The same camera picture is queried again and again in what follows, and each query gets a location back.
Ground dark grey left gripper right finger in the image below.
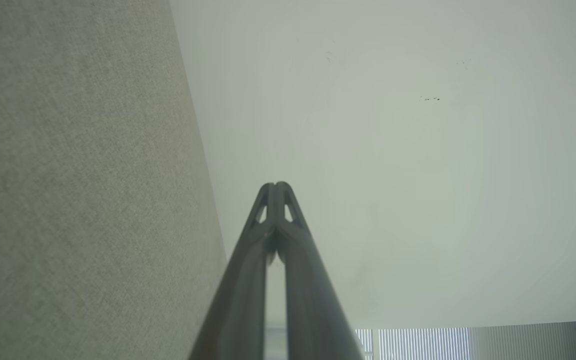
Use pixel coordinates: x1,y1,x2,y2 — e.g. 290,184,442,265
275,181,366,360

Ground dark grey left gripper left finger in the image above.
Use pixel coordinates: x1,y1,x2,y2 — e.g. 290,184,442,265
188,182,275,360

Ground white vertical window blinds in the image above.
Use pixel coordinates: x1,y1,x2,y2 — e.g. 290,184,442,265
355,322,576,360

